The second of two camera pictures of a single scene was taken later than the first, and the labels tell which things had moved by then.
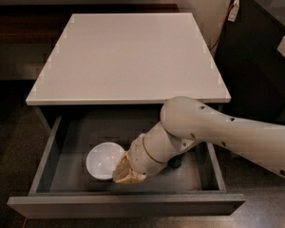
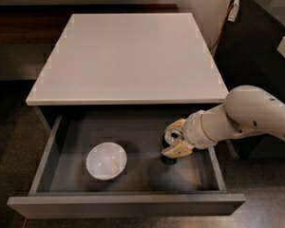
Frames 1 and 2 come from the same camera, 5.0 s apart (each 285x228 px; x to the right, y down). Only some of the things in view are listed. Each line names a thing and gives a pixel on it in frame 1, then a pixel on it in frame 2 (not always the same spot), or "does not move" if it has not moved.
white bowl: (102, 158) does not move
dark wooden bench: (44, 24) does not move
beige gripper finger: (132, 177) to (177, 150)
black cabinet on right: (258, 79) does not move
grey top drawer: (62, 185) does not move
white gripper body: (140, 157) to (194, 130)
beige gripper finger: (123, 172) to (174, 133)
